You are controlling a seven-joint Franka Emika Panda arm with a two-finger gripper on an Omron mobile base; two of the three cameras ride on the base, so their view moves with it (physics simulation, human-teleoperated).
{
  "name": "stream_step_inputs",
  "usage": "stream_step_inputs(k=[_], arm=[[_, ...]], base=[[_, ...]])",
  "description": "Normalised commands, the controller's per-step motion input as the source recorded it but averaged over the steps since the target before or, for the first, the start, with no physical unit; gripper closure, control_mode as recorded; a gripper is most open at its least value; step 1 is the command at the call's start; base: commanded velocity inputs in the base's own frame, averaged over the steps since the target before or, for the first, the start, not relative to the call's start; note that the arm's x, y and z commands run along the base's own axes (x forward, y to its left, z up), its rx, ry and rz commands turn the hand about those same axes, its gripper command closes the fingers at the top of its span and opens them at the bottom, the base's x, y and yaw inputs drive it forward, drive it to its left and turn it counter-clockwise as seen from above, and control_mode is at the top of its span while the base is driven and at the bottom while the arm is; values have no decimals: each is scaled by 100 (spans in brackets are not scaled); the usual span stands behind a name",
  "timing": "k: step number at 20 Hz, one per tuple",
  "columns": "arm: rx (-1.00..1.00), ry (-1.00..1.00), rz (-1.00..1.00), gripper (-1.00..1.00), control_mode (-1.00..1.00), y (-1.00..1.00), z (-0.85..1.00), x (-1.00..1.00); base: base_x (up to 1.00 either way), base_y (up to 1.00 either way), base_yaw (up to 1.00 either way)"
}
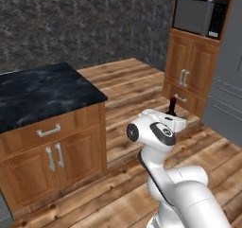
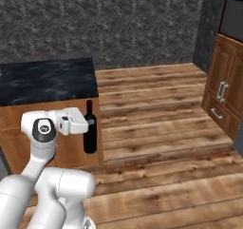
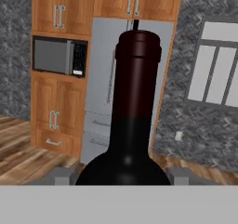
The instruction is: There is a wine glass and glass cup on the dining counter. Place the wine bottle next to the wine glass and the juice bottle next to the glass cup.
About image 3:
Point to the grey framed window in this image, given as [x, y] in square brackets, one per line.
[215, 66]

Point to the stainless steel fridge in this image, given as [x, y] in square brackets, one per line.
[100, 79]

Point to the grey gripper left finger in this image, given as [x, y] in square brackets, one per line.
[62, 175]

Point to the wooden cupboard run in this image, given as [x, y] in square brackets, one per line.
[62, 88]

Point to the grey microwave oven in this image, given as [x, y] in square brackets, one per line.
[59, 56]

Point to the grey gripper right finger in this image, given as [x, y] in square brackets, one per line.
[181, 175]

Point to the dark wine bottle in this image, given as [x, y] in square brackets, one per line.
[136, 110]

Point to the white wall socket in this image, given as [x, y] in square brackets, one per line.
[178, 136]

